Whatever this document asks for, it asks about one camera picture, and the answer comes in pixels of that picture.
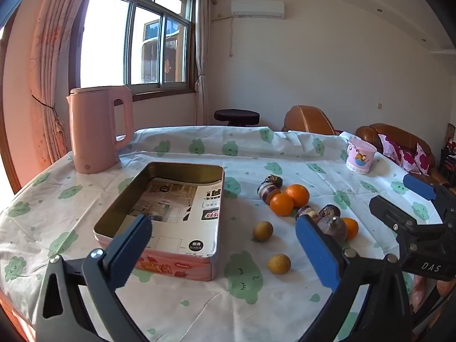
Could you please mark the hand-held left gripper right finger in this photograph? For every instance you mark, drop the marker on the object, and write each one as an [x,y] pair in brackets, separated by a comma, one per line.
[319,253]

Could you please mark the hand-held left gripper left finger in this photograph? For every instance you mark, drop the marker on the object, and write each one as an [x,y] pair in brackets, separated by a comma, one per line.
[130,253]

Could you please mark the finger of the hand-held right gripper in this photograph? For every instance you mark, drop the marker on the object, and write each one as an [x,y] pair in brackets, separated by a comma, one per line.
[420,187]
[392,213]

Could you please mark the large dull purple mangosteen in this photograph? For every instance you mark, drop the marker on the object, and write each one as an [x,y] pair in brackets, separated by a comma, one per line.
[333,228]

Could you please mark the tan round fruit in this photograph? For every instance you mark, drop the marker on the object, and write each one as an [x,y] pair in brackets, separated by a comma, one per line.
[279,263]
[263,231]

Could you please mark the orange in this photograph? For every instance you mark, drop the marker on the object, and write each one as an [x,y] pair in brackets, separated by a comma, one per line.
[297,195]
[281,204]
[352,228]

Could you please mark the pink cardboard box tray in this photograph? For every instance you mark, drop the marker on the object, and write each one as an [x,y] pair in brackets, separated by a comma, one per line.
[171,267]

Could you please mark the dark mangosteen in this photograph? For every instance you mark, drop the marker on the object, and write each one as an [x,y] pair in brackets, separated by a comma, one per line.
[275,180]
[304,212]
[329,211]

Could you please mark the brownish mangosteen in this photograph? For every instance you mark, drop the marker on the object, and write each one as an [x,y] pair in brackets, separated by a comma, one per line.
[267,192]

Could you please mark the floral cushion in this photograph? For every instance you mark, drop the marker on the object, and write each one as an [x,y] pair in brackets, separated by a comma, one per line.
[390,149]
[415,158]

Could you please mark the dark cluttered cabinet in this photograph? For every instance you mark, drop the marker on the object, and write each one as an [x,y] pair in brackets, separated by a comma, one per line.
[449,149]

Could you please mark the printed paper lining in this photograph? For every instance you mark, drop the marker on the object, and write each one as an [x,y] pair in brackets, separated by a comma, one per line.
[178,228]

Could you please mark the pink printed cup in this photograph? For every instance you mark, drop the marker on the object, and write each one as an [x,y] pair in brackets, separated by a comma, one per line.
[360,156]

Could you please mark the brown leather sofa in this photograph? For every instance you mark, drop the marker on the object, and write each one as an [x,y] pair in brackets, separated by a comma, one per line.
[381,130]

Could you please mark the pink electric kettle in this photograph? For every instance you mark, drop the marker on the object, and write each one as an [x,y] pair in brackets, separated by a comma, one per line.
[92,131]

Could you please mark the dark round stool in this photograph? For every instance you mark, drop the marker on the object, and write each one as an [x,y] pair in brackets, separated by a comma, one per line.
[237,117]

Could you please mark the pink floral curtain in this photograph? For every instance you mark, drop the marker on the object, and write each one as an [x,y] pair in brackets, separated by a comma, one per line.
[50,60]

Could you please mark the sliding glass window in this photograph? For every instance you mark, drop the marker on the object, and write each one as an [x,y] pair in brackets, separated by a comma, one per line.
[107,42]

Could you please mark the beige curtain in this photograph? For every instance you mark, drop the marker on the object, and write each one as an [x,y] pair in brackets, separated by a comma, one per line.
[203,42]

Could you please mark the white air conditioner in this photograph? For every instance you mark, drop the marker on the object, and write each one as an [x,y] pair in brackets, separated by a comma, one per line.
[258,9]

